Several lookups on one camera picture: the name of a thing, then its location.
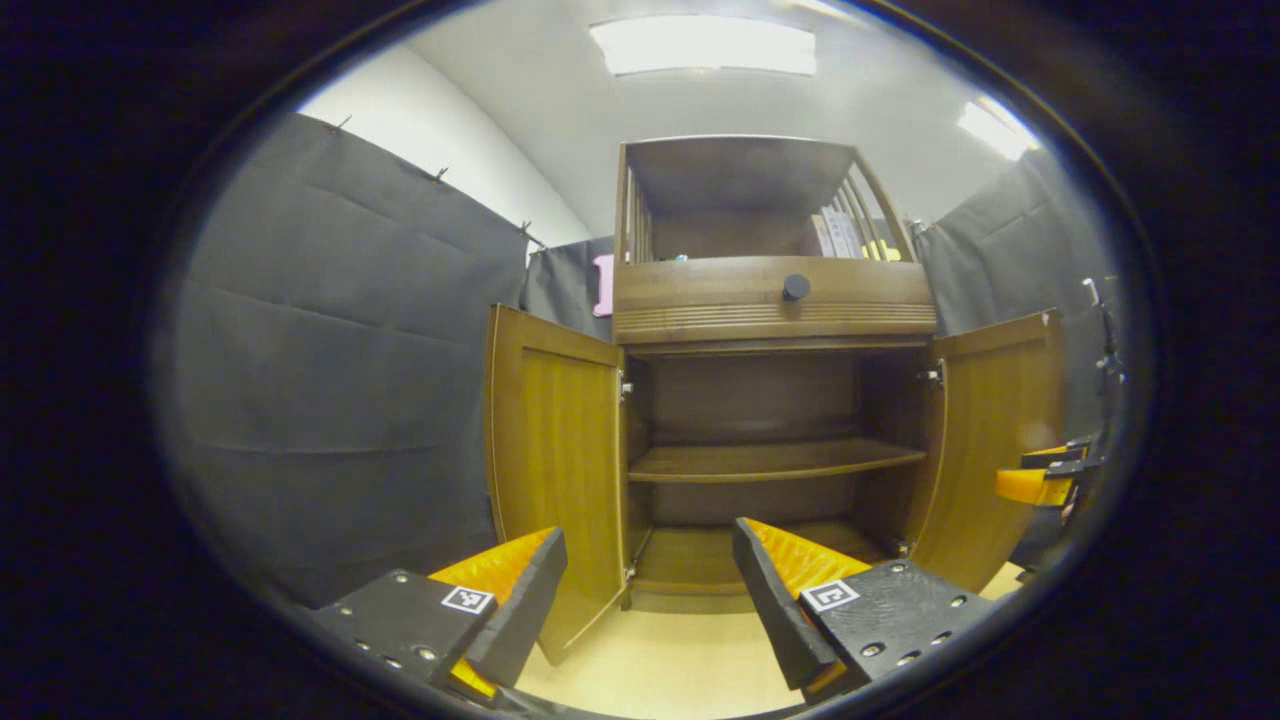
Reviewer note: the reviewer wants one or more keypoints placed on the large ceiling light panel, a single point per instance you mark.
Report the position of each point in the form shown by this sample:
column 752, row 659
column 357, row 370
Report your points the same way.
column 700, row 45

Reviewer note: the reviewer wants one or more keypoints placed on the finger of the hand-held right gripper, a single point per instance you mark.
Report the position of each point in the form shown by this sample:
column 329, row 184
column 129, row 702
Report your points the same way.
column 1035, row 485

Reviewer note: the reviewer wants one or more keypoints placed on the grey spine book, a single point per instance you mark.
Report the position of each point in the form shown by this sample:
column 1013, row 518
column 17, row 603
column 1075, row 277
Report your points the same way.
column 852, row 237

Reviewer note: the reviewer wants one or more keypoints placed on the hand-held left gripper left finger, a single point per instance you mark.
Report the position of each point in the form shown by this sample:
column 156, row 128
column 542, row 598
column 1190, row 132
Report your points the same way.
column 525, row 610

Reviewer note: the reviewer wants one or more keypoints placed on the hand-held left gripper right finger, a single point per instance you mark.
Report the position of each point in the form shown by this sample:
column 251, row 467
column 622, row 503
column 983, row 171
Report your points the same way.
column 775, row 610

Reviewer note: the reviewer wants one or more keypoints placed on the wooden double-door shoe cabinet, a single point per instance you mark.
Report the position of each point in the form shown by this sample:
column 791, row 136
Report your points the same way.
column 700, row 300

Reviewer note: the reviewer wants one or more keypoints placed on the black round drawer knob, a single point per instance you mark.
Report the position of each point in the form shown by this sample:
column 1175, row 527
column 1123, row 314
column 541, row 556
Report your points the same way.
column 796, row 287

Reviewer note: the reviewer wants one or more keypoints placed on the wooden drawer front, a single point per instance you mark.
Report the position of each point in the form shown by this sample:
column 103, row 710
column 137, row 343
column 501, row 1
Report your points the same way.
column 700, row 300

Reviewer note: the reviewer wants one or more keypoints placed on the wooden shoe cabinet door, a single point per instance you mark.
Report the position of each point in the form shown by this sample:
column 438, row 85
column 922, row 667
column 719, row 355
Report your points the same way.
column 990, row 400
column 560, row 450

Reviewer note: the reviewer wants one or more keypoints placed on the wooden inner shelf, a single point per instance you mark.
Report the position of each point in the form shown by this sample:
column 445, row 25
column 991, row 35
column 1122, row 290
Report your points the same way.
column 770, row 460

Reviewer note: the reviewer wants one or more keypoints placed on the small ceiling light panel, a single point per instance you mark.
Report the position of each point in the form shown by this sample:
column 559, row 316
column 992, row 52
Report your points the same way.
column 995, row 128

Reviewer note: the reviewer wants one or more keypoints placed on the white spine book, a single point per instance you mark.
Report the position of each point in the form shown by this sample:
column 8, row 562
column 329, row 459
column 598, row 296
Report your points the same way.
column 837, row 235

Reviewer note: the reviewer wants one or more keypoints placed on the black backdrop cloth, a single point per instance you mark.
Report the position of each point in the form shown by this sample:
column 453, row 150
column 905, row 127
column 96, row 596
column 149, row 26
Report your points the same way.
column 350, row 380

